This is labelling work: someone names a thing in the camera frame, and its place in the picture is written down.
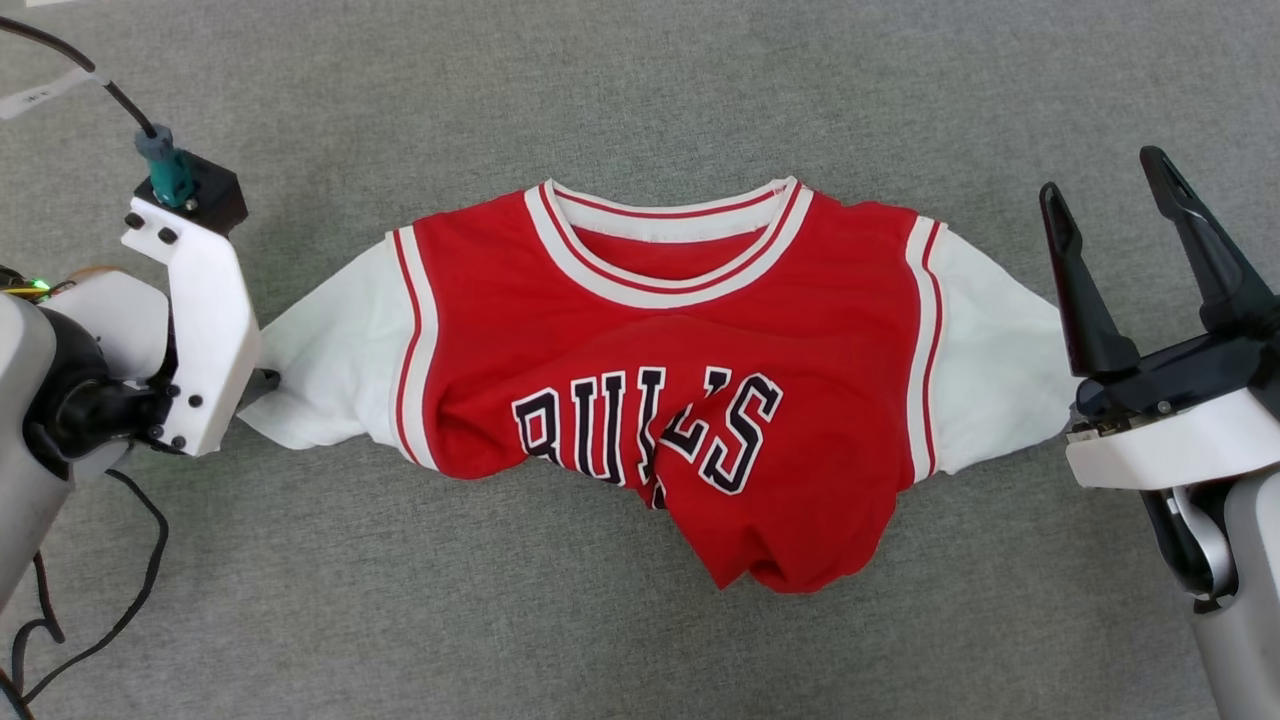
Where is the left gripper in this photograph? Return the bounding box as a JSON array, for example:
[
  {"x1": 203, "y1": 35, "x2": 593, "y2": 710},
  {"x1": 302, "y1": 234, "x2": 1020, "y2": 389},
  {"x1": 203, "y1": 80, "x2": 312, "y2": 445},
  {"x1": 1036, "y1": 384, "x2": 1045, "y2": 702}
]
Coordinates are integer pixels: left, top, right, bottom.
[{"x1": 25, "y1": 308, "x2": 283, "y2": 463}]

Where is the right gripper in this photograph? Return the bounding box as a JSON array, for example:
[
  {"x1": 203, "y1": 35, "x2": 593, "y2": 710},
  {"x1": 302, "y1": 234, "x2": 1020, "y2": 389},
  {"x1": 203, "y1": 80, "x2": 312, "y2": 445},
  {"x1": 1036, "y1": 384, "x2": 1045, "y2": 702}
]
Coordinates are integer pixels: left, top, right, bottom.
[{"x1": 1040, "y1": 147, "x2": 1280, "y2": 433}]

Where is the red and white Bulls jersey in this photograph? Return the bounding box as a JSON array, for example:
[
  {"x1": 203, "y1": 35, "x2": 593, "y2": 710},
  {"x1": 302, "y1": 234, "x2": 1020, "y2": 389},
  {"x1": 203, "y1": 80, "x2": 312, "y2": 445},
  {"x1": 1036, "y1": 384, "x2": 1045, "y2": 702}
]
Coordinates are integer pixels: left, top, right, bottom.
[{"x1": 240, "y1": 177, "x2": 1083, "y2": 595}]

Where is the teal left camera connector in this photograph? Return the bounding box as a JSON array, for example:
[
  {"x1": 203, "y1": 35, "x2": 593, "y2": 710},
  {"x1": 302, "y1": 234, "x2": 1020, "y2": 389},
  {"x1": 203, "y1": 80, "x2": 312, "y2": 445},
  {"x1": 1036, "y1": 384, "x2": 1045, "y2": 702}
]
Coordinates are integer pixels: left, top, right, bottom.
[{"x1": 135, "y1": 125, "x2": 197, "y2": 209}]

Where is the black looping arm cable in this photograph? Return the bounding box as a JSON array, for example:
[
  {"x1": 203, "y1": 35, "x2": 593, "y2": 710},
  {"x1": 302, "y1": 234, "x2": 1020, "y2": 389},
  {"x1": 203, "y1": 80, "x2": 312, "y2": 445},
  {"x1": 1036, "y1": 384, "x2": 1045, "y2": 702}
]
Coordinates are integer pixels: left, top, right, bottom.
[{"x1": 0, "y1": 468, "x2": 170, "y2": 720}]

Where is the white cable label tag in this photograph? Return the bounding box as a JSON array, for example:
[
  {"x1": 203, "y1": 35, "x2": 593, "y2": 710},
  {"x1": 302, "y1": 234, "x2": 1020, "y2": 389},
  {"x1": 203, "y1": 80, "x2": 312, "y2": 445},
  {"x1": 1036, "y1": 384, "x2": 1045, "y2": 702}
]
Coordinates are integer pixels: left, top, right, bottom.
[{"x1": 0, "y1": 67, "x2": 97, "y2": 122}]

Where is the black camera cable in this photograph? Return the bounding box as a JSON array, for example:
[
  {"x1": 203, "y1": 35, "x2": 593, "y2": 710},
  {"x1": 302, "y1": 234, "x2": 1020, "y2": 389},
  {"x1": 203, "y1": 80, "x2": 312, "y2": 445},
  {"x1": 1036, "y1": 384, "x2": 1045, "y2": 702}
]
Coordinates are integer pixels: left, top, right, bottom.
[{"x1": 0, "y1": 14, "x2": 161, "y2": 141}]

